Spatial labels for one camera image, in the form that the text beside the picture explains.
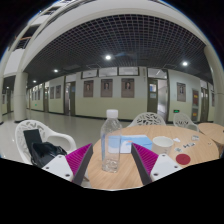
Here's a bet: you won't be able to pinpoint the white paper cup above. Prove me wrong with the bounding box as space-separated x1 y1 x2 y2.
151 135 175 156

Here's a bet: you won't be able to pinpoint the black flat tablet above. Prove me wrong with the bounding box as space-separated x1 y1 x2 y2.
22 128 44 156

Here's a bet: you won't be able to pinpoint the clear plastic water bottle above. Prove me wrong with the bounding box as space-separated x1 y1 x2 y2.
100 109 123 174

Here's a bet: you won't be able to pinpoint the round wooden side table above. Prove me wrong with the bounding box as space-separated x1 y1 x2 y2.
197 122 224 149

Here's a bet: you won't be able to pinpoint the round ceiling lights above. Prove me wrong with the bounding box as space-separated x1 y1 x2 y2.
32 54 190 84

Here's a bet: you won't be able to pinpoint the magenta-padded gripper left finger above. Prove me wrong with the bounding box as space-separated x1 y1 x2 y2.
41 143 94 186

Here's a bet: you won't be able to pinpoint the framed wall pictures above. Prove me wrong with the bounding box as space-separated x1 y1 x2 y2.
31 77 216 108

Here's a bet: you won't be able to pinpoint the flat round red coaster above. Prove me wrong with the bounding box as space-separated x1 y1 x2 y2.
175 153 192 166

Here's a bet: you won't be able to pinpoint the white plastic lattice chair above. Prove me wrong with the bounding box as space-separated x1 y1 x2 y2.
172 112 200 132
14 119 78 165
128 111 167 128

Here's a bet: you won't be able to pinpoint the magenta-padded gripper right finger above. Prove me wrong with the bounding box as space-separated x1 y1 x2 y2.
130 142 184 186

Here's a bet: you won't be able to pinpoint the black bag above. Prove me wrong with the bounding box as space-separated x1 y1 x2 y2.
30 141 68 169

